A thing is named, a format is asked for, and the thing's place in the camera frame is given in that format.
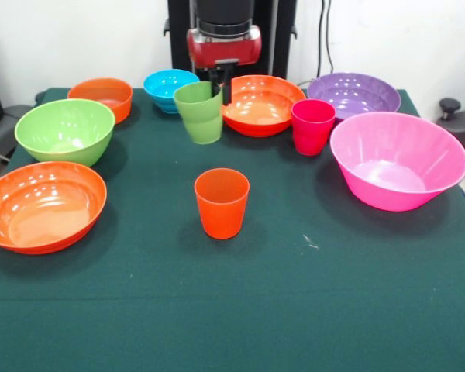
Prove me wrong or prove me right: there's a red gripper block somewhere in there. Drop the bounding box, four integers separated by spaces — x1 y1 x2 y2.
186 26 263 105

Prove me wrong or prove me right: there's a purple bowl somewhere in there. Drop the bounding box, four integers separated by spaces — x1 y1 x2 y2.
307 72 402 121

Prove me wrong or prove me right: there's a black round knob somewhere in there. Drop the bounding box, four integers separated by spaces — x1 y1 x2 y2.
439 98 462 121

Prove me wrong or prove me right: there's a large pink bowl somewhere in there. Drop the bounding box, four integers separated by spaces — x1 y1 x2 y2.
329 111 465 212

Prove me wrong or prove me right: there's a wide orange bowl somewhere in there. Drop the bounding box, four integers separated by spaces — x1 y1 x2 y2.
220 74 307 138
0 161 108 256

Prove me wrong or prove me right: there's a green cup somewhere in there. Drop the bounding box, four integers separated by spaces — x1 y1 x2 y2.
173 81 224 146

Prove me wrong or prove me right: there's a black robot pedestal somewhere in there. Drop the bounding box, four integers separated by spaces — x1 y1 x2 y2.
163 0 298 78

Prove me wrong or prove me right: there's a crimson red cup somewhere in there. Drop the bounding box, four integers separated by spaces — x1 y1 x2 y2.
291 98 337 157

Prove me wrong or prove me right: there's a small blue bowl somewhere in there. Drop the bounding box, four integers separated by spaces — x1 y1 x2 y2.
143 69 201 115

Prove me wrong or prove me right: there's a black hanging cable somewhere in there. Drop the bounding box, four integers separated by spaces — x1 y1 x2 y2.
315 0 336 81

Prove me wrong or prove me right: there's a green bowl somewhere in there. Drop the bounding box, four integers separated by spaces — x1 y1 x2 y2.
14 98 116 168

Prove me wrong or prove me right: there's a dark green tablecloth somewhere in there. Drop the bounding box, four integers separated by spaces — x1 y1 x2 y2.
0 87 465 372

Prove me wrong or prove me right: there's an orange cup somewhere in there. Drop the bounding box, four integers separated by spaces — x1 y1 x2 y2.
194 167 251 240

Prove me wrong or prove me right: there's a small deep orange bowl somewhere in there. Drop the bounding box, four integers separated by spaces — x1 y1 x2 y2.
67 77 134 125

